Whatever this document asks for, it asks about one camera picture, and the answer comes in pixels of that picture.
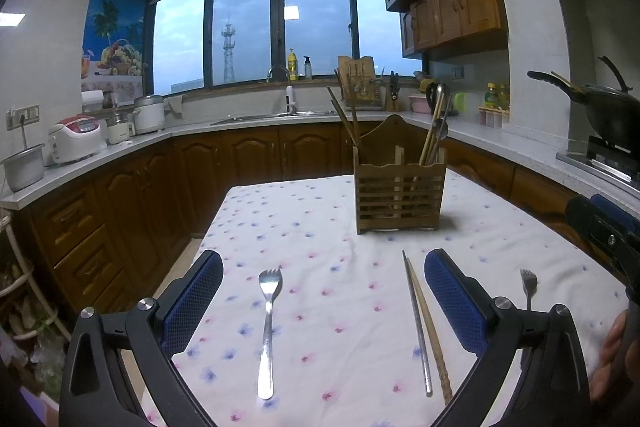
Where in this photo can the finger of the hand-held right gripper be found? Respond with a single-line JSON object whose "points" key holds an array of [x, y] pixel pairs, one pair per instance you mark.
{"points": [[615, 209], [595, 227]]}

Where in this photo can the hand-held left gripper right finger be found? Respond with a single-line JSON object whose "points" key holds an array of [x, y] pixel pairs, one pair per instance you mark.
{"points": [[457, 307]]}

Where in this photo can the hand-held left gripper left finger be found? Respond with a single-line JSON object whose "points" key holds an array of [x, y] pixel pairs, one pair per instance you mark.
{"points": [[192, 302]]}

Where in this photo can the wooden chopstick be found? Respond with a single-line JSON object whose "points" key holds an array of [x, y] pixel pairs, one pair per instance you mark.
{"points": [[434, 146], [429, 139], [432, 337]]}

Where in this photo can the metal fork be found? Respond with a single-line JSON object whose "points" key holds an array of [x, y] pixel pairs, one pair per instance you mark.
{"points": [[266, 357], [528, 282]]}

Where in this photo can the wooden utensil holder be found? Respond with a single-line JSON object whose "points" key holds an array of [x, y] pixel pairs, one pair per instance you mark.
{"points": [[400, 207]]}

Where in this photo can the person's right hand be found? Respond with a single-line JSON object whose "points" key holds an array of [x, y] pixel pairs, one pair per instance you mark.
{"points": [[607, 357]]}

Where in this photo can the gas stove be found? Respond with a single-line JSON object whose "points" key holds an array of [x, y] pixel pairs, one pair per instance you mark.
{"points": [[605, 152]]}

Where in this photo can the black wok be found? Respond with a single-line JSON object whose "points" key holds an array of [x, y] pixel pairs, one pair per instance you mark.
{"points": [[615, 112]]}

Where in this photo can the white floral tablecloth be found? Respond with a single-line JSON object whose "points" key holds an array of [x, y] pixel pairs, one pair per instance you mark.
{"points": [[310, 227]]}

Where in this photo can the grey stone countertop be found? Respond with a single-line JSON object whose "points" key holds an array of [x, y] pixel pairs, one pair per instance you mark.
{"points": [[480, 134]]}

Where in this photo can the white spice jar set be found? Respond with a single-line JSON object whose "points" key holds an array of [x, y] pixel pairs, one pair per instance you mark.
{"points": [[492, 118]]}

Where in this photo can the wooden base cabinets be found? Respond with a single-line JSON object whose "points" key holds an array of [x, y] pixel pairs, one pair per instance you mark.
{"points": [[250, 152]]}

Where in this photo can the yellow cooking oil bottle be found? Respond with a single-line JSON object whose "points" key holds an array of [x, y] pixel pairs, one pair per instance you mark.
{"points": [[492, 97]]}

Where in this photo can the green cup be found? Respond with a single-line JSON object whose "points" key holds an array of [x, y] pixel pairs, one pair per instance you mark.
{"points": [[459, 102]]}

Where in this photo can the small white blender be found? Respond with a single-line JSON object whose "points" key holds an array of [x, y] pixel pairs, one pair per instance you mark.
{"points": [[120, 132]]}

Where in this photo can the large white rice cooker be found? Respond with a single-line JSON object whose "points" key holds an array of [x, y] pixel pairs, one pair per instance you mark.
{"points": [[149, 117]]}

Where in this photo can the grey dish cloth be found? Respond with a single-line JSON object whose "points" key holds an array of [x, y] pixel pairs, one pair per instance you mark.
{"points": [[174, 106]]}

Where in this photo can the steel kitchen sink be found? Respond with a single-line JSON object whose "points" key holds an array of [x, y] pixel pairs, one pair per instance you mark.
{"points": [[265, 118]]}

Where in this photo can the white and red rice cooker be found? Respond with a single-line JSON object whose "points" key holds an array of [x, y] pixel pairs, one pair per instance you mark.
{"points": [[75, 137]]}

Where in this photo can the pink container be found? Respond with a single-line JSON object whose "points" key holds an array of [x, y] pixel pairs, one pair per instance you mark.
{"points": [[416, 103]]}

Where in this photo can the steel electric kettle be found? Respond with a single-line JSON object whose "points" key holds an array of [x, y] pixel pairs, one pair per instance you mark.
{"points": [[429, 97]]}

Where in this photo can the metal inner pot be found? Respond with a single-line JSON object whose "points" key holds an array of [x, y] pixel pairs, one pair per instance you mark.
{"points": [[22, 169]]}

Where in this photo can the paper towel roll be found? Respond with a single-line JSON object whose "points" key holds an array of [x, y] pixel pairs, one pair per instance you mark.
{"points": [[92, 101]]}

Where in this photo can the chrome kitchen faucet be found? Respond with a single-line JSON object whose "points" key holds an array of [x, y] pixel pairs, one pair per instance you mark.
{"points": [[291, 99]]}

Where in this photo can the wooden knife block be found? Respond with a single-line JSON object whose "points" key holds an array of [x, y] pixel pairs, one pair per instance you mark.
{"points": [[367, 99]]}

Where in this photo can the lattice tower outside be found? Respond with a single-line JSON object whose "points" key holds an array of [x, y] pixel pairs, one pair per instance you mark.
{"points": [[228, 52]]}

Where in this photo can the yellow detergent bottle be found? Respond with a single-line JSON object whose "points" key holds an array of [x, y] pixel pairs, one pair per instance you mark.
{"points": [[293, 67]]}

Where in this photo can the dark framed kitchen window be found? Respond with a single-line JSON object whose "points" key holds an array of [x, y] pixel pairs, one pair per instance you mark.
{"points": [[240, 32]]}

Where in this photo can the ceiling light panel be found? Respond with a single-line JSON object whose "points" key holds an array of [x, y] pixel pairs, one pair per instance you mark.
{"points": [[11, 19]]}

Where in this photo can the wall power outlet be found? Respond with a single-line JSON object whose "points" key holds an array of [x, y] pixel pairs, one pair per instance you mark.
{"points": [[22, 116], [452, 72]]}

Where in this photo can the fruit and palm wall poster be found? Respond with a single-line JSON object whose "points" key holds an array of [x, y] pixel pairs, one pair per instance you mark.
{"points": [[112, 32]]}

